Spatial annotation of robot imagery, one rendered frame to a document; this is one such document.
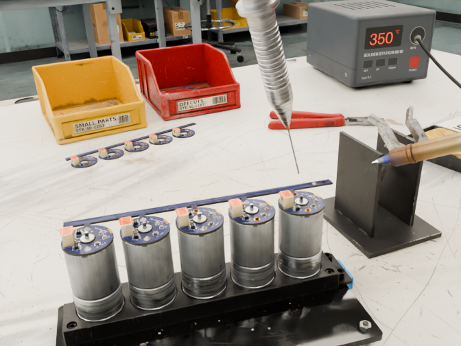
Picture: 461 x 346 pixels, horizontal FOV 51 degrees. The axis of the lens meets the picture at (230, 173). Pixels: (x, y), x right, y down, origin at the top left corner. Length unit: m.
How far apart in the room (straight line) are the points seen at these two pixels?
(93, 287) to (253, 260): 0.08
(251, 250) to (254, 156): 0.22
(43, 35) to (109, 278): 4.49
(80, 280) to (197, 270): 0.06
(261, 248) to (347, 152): 0.12
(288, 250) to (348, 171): 0.10
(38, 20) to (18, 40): 0.24
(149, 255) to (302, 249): 0.08
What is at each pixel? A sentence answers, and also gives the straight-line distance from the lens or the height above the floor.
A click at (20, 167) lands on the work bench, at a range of 0.50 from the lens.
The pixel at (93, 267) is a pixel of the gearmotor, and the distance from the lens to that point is 0.24.
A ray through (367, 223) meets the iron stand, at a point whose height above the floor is 0.76.
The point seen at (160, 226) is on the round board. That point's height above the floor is 0.81.
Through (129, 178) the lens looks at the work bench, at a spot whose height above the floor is 0.75.
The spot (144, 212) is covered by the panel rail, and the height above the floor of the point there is 0.81.
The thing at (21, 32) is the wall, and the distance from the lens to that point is 4.69.
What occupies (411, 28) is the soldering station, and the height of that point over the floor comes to 0.83.
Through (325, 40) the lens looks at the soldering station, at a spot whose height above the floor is 0.80.
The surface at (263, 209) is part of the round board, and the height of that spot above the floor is 0.81.
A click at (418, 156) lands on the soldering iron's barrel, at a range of 0.22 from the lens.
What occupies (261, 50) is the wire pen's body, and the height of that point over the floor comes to 0.90.
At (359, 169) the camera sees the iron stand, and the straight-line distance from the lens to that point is 0.34.
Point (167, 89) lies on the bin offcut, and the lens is 0.68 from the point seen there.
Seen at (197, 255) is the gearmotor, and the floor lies 0.80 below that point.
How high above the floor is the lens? 0.94
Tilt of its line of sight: 26 degrees down
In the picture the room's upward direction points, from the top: 2 degrees counter-clockwise
